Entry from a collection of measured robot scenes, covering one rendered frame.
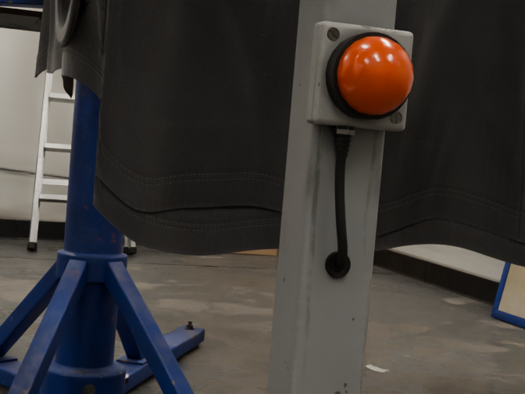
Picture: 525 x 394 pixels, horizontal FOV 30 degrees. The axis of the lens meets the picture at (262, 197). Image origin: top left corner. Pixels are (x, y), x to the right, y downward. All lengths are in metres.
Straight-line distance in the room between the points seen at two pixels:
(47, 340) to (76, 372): 0.18
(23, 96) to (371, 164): 4.93
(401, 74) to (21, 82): 4.97
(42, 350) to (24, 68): 3.58
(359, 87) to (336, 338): 0.13
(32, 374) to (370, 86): 1.51
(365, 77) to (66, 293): 1.59
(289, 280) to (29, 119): 4.91
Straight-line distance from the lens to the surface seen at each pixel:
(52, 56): 1.11
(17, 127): 5.39
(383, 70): 0.46
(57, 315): 1.98
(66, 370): 2.12
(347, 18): 0.50
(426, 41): 0.85
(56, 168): 5.41
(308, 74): 0.50
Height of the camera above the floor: 0.61
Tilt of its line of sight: 3 degrees down
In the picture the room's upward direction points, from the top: 5 degrees clockwise
